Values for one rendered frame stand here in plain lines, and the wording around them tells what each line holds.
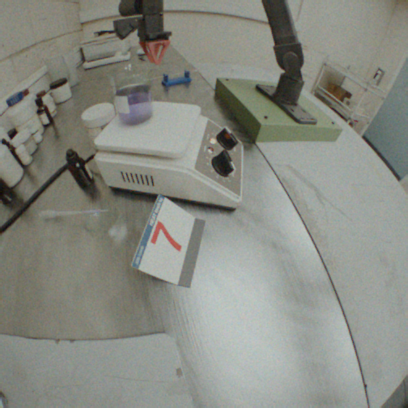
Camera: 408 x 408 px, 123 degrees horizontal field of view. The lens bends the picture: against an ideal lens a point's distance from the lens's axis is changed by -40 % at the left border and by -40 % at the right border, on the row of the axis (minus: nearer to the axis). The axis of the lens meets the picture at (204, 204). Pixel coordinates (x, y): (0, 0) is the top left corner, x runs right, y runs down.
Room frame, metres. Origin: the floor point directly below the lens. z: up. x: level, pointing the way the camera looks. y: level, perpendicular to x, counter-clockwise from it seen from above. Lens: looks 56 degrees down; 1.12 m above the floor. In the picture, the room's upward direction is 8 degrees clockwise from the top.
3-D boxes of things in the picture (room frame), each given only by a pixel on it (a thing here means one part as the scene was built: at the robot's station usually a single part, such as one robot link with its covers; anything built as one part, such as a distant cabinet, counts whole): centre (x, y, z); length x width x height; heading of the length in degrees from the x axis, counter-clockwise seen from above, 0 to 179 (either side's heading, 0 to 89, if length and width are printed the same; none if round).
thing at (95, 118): (0.25, 0.20, 0.94); 0.06 x 0.06 x 0.08
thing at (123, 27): (0.53, 0.24, 1.09); 0.11 x 0.07 x 0.06; 133
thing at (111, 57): (1.02, 0.65, 0.92); 0.26 x 0.19 x 0.05; 114
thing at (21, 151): (0.19, 0.40, 0.93); 0.03 x 0.03 x 0.07
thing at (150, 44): (0.57, 0.20, 1.02); 0.07 x 0.07 x 0.09; 43
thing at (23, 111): (0.29, 0.48, 0.96); 0.07 x 0.07 x 0.13
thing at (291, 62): (0.46, -0.16, 1.05); 0.09 x 0.06 x 0.06; 164
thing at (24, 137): (0.23, 0.43, 0.93); 0.05 x 0.05 x 0.05
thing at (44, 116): (0.35, 0.47, 0.94); 0.03 x 0.03 x 0.08
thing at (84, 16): (1.74, 0.20, 1.23); 1.90 x 0.06 x 0.10; 112
